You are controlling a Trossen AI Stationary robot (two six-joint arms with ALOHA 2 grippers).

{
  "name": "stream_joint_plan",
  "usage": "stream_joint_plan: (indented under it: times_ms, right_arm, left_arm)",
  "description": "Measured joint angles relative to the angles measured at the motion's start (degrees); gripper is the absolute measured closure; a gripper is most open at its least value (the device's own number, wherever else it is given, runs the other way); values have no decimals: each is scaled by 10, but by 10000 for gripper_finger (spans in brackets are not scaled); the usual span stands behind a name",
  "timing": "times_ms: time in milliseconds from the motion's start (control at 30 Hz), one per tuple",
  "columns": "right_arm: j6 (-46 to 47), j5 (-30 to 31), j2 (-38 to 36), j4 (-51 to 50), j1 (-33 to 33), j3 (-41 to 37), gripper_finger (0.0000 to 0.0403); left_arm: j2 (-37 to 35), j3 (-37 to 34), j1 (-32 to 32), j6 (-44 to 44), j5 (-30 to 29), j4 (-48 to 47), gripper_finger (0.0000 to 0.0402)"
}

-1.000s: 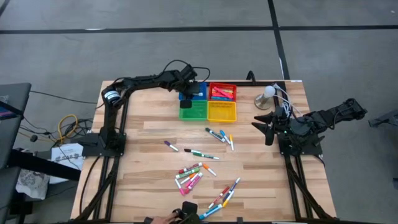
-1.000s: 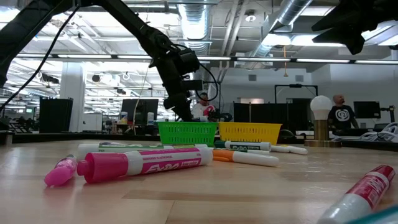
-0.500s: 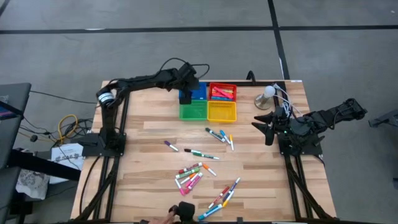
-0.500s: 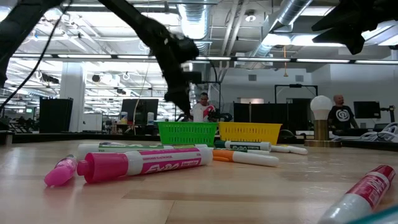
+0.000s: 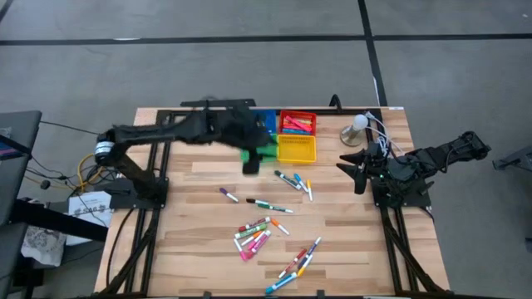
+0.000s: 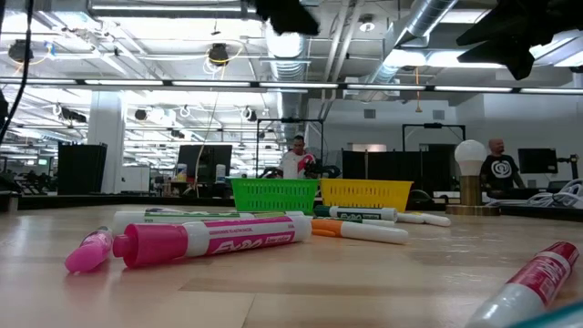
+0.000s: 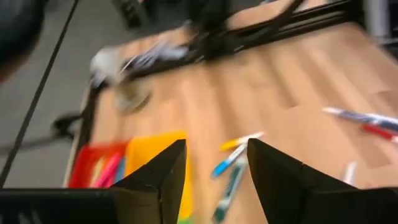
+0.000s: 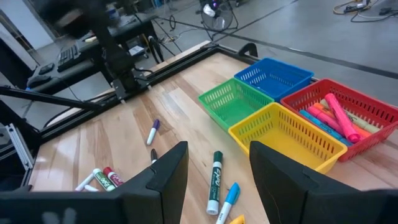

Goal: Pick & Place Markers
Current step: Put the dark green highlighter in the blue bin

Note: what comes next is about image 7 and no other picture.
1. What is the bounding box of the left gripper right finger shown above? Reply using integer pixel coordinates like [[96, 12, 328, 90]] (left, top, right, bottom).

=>
[[247, 138, 398, 224]]

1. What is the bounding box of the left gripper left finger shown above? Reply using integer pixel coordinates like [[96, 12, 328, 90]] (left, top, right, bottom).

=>
[[111, 139, 187, 224]]

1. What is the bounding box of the blue highlighter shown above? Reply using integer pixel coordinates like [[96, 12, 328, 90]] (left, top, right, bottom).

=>
[[115, 157, 126, 184]]

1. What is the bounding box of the pink highlighter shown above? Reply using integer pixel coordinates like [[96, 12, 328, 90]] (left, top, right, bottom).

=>
[[93, 152, 123, 189]]

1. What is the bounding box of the short orange cap marker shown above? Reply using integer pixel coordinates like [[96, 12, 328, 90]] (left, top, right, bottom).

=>
[[343, 161, 358, 187]]

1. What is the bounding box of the yellow highlighter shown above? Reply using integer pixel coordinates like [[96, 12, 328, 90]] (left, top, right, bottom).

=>
[[91, 157, 106, 185]]

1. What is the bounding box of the green thin marker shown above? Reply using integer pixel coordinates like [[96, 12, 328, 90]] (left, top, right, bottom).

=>
[[212, 156, 249, 223]]

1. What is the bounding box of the light blue thin marker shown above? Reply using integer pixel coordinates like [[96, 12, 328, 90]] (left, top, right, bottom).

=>
[[211, 143, 249, 179]]

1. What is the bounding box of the yellow thin marker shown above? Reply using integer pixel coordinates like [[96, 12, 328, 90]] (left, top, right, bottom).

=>
[[218, 131, 266, 152]]

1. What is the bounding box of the navy thin marker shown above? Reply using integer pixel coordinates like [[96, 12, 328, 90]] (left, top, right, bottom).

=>
[[322, 106, 398, 132]]

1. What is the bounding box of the red thin marker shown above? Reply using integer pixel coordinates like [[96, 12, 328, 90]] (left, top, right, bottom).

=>
[[359, 123, 398, 144]]

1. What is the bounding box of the yellow plastic basket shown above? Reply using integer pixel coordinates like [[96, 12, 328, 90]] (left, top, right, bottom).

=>
[[123, 129, 194, 221]]

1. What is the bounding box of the red plastic basket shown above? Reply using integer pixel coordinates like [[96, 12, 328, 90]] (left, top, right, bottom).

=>
[[67, 140, 130, 189]]

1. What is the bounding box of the white bulb lamp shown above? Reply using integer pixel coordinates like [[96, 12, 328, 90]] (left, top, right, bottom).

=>
[[89, 45, 152, 113]]

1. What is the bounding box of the black frame clamp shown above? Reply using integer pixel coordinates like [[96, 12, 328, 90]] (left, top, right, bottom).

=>
[[50, 112, 82, 141]]

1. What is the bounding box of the white cable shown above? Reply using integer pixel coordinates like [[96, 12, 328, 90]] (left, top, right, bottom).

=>
[[123, 40, 191, 71]]

